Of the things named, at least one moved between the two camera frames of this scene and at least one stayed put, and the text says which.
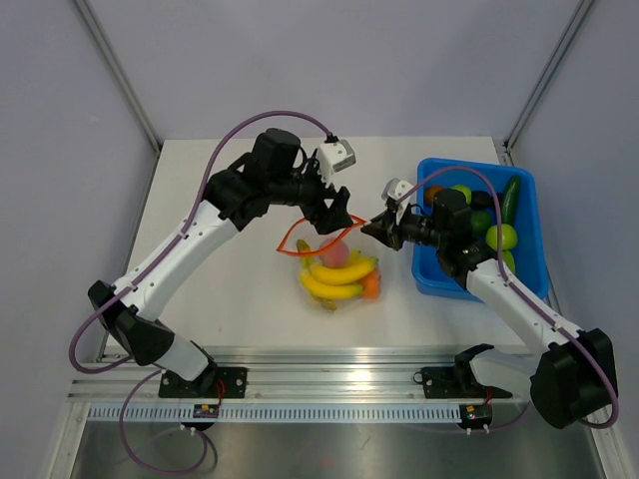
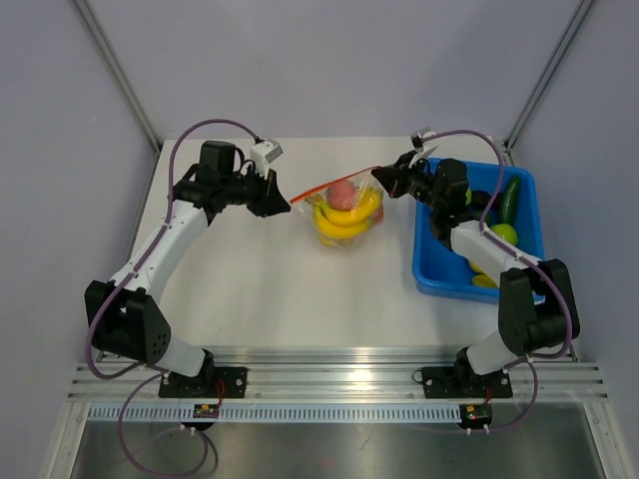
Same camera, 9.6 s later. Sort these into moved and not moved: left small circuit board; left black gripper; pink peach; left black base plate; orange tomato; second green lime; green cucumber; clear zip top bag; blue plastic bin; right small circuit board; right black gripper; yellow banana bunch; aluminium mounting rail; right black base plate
Moved: pink peach; left black gripper; right black gripper; clear zip top bag; orange tomato; yellow banana bunch
Not moved: right black base plate; aluminium mounting rail; green cucumber; left black base plate; left small circuit board; second green lime; right small circuit board; blue plastic bin
